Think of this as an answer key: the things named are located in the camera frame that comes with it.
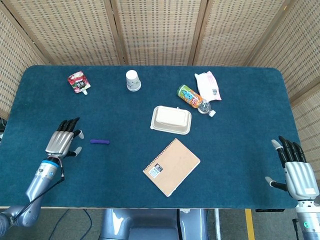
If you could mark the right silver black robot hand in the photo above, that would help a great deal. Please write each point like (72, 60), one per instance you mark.
(301, 177)

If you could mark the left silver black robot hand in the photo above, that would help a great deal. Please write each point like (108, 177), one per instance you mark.
(58, 142)

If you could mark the purple cylindrical stick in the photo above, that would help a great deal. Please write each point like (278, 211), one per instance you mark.
(100, 141)

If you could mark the woven bamboo screen panel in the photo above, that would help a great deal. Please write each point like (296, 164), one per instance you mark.
(237, 30)
(308, 125)
(295, 50)
(15, 62)
(160, 30)
(70, 30)

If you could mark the dark equipment beside table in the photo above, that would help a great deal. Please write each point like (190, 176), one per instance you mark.
(2, 126)

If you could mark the dark blue table mat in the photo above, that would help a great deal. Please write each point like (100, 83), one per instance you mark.
(112, 175)

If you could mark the red spouted snack pouch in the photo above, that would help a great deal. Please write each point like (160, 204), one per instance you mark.
(78, 82)

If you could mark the yellow floor tape strip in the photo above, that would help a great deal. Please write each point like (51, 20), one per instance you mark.
(250, 225)

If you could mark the white paper cup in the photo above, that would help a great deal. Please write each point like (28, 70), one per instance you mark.
(132, 81)

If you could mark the beige takeaway food box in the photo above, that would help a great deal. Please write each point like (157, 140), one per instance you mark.
(171, 120)

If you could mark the kraft spiral notebook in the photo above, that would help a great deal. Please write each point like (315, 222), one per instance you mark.
(172, 167)

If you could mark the grey robot torso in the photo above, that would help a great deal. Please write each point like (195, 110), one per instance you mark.
(150, 225)

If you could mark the pink white wet wipes pack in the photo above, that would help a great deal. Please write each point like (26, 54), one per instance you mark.
(208, 86)

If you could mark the plastic bottle with orange label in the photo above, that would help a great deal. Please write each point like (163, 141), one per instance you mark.
(190, 96)

